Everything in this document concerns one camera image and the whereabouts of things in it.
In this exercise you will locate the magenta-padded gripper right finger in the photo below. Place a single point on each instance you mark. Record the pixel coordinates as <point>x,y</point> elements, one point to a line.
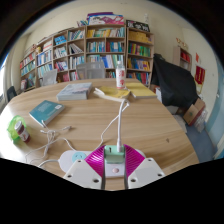
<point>143,171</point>

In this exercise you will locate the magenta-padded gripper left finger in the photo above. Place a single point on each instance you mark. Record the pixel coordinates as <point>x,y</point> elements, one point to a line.
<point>83,173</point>

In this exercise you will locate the green charger block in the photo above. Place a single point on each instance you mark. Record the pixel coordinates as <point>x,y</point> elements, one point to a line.
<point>114,156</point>

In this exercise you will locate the white pastel-socket power strip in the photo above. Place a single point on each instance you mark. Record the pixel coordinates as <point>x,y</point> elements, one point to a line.
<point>71,158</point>

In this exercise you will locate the papers on floor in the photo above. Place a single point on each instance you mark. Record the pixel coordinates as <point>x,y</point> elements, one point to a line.
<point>180,123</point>

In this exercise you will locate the white box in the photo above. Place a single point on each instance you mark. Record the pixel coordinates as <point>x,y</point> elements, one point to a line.
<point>170,109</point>

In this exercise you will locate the teal book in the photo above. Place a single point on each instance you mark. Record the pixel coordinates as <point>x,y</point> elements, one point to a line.
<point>45,111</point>

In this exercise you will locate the clear plastic bag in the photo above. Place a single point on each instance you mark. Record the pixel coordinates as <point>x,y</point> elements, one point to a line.
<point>201,121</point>

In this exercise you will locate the cardboard box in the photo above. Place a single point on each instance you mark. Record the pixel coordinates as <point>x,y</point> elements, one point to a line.
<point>193,113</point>

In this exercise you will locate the yellow flat book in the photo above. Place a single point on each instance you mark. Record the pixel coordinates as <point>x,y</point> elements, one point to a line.
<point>141,90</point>

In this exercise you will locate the grey book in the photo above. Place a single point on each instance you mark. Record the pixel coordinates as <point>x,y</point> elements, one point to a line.
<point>75,91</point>

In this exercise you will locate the green plastic container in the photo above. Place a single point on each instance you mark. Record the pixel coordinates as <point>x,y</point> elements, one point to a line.
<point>11,128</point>

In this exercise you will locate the black cloth cover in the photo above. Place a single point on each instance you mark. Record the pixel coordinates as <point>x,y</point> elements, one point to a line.
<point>173,83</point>

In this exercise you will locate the clear bottle with red label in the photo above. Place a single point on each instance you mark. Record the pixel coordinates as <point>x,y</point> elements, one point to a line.
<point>120,76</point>

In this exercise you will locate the grey mesh chair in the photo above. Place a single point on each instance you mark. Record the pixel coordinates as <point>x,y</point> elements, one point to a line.
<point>49,77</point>
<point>90,70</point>

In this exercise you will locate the black chair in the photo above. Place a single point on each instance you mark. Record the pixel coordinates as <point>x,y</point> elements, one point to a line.
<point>11,93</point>

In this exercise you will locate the wooden bookshelf unit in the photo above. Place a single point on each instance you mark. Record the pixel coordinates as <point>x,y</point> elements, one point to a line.
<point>100,50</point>

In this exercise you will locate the red wall banner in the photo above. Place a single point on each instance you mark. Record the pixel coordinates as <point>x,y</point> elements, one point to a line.
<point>200,75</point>

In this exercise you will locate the small wooden wall shelf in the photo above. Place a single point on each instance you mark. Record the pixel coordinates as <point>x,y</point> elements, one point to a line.
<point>182,58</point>

